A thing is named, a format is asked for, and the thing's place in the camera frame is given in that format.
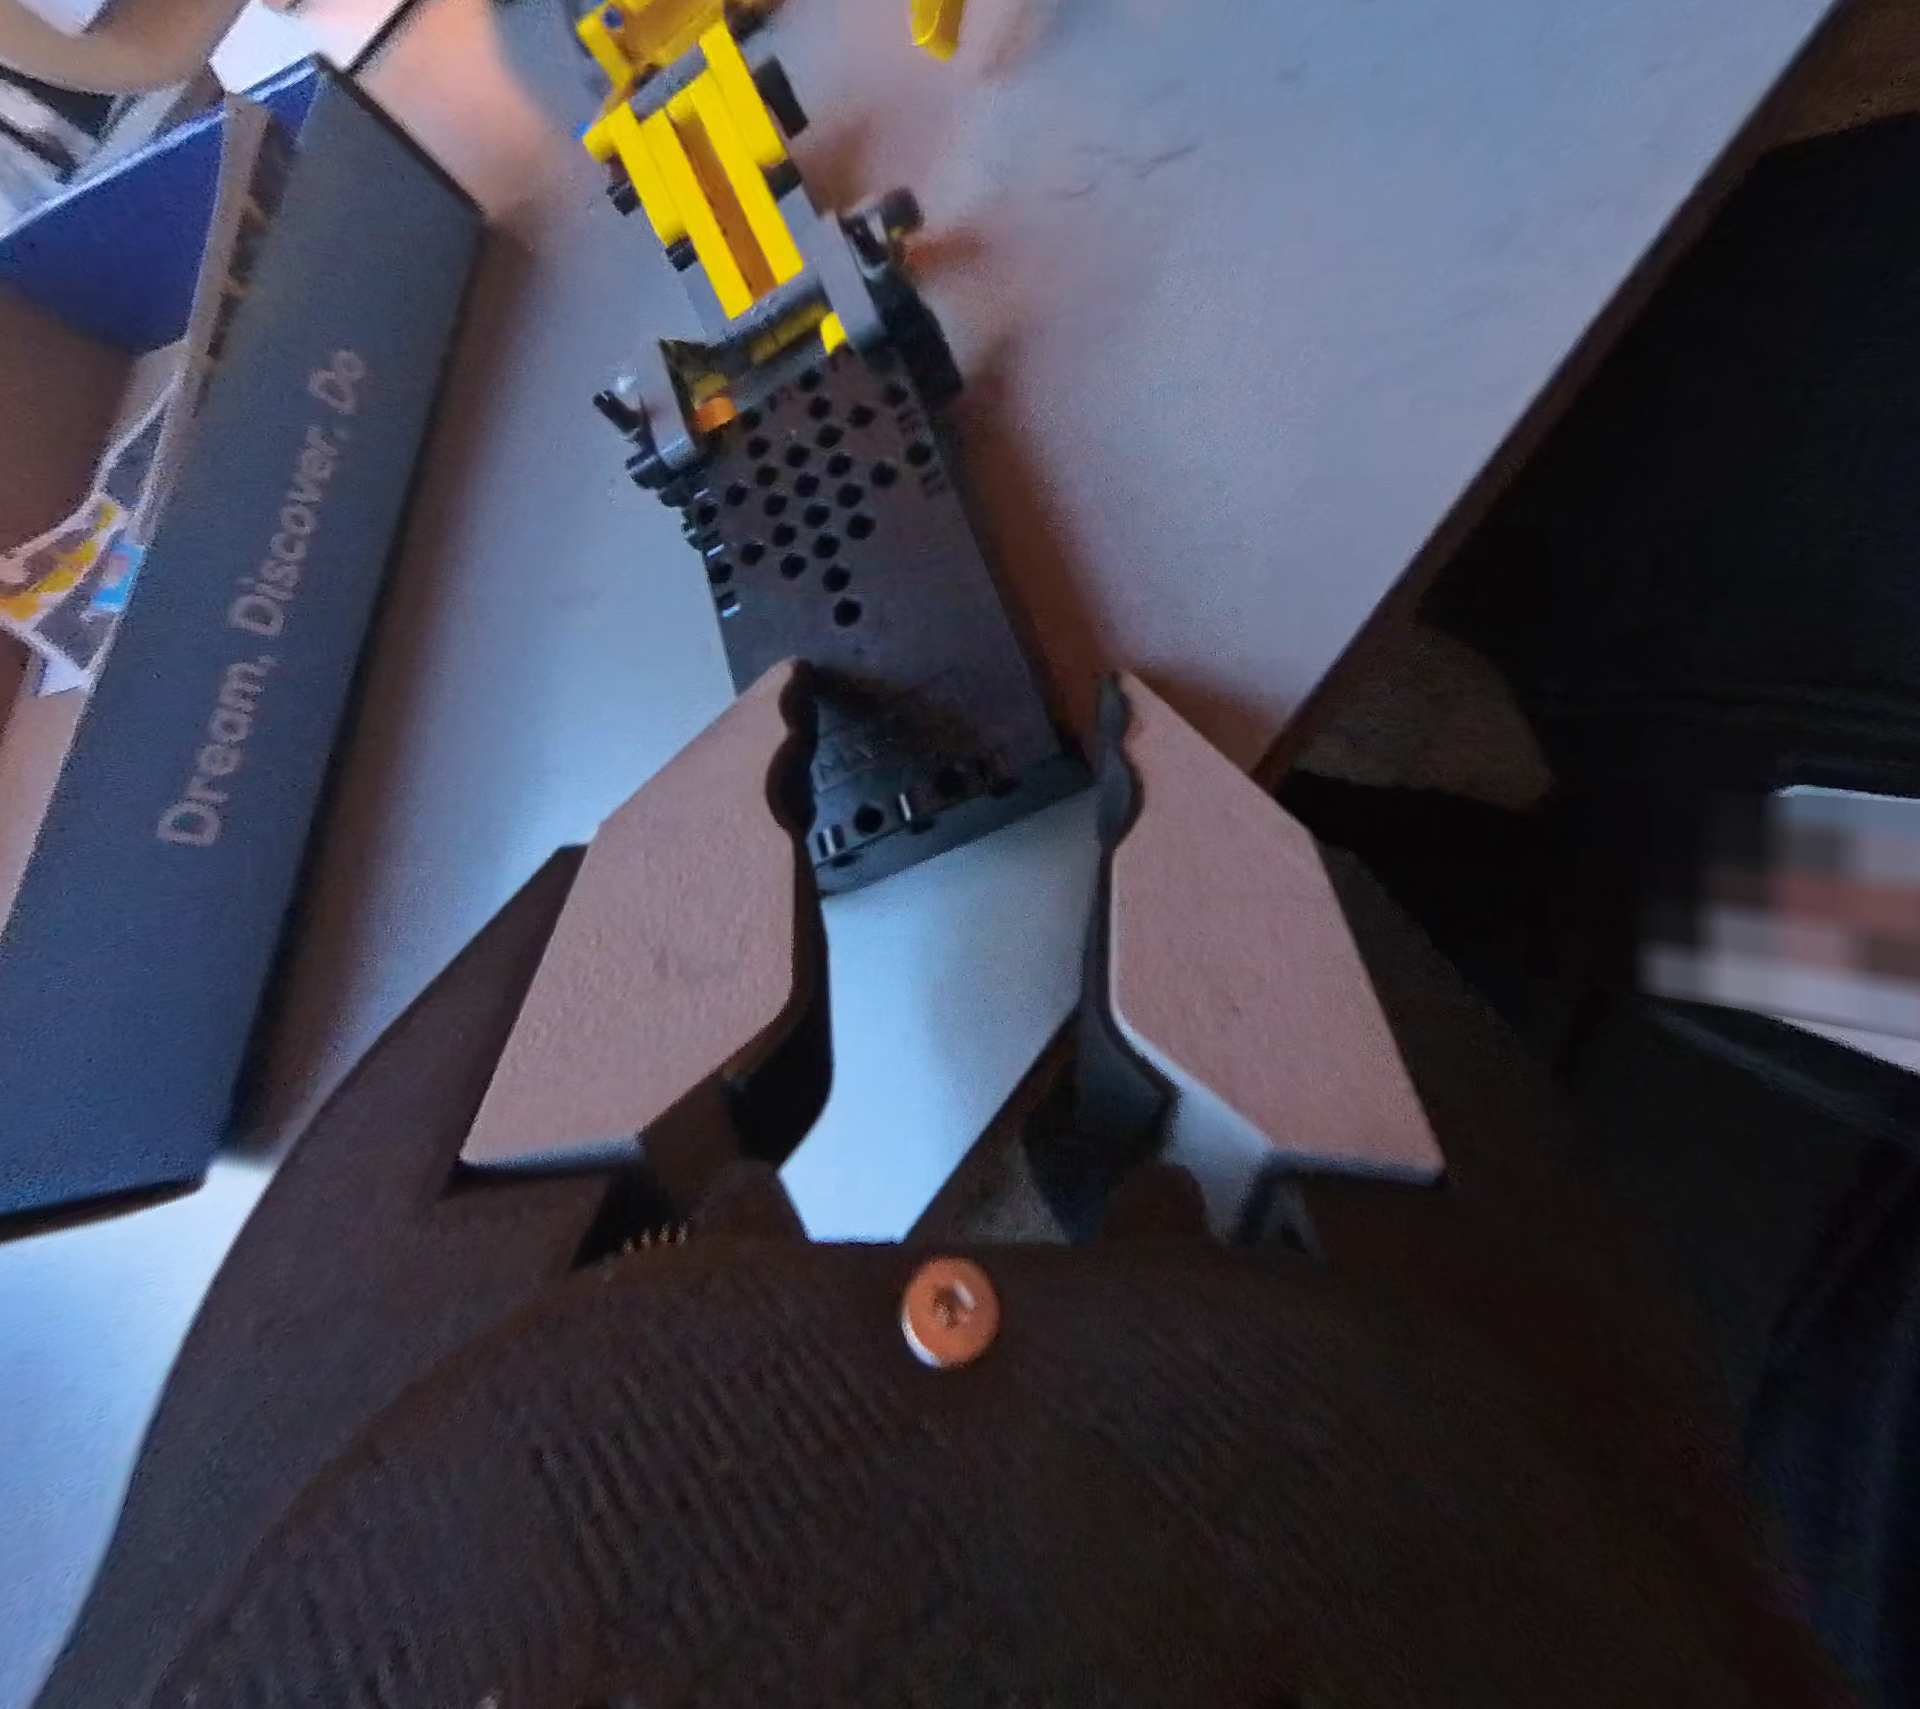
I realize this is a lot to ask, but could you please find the black yellow toy brick vehicle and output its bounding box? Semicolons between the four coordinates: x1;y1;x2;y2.
575;0;1101;900

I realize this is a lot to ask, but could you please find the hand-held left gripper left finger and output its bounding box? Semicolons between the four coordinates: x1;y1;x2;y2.
457;659;836;1172

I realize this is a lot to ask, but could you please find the grey desk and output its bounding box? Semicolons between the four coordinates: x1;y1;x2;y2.
0;0;1920;1667

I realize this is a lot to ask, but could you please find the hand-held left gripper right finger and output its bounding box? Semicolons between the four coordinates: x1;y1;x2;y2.
1073;674;1450;1244

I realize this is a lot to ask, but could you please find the dark blue product box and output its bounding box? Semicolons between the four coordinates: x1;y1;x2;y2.
0;56;492;1241

